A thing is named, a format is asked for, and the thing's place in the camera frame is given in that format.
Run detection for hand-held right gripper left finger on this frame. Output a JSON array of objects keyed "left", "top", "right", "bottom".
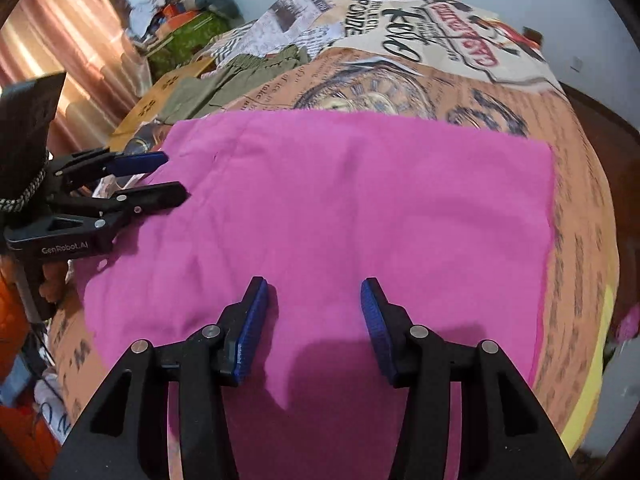
[{"left": 50, "top": 276, "right": 271, "bottom": 480}]

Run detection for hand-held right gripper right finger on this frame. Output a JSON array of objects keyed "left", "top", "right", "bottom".
[{"left": 360, "top": 276, "right": 576, "bottom": 480}]

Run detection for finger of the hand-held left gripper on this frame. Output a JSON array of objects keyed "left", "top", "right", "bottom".
[
  {"left": 47, "top": 148, "right": 170, "bottom": 192},
  {"left": 47, "top": 182, "right": 189, "bottom": 241}
]

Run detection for pink pants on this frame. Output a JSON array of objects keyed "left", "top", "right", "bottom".
[{"left": 75, "top": 110, "right": 556, "bottom": 480}]

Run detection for person's left hand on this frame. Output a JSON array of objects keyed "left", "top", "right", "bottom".
[{"left": 41, "top": 261, "right": 70, "bottom": 306}]

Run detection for cardboard box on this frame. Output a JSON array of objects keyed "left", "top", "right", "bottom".
[{"left": 107, "top": 55, "right": 218, "bottom": 153}]

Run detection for pink striped curtain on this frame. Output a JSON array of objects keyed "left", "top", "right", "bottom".
[{"left": 0, "top": 0, "right": 151, "bottom": 156}]

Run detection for olive green garment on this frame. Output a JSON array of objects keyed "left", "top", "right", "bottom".
[{"left": 161, "top": 45, "right": 311, "bottom": 121}]

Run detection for green patterned cloth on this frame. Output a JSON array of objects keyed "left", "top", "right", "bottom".
[{"left": 147, "top": 10, "right": 233, "bottom": 78}]

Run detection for orange cloth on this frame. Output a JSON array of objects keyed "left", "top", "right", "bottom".
[{"left": 0, "top": 255, "right": 61, "bottom": 466}]

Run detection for yellow sheet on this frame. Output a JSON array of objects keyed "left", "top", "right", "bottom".
[{"left": 560, "top": 285, "right": 618, "bottom": 453}]

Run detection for printed bedsheet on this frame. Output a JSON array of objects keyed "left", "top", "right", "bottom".
[{"left": 47, "top": 0, "right": 618, "bottom": 461}]

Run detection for pink cloth item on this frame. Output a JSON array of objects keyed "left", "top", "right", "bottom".
[{"left": 615, "top": 305, "right": 640, "bottom": 342}]

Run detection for braided cord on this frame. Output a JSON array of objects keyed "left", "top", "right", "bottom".
[{"left": 0, "top": 159, "right": 49, "bottom": 214}]

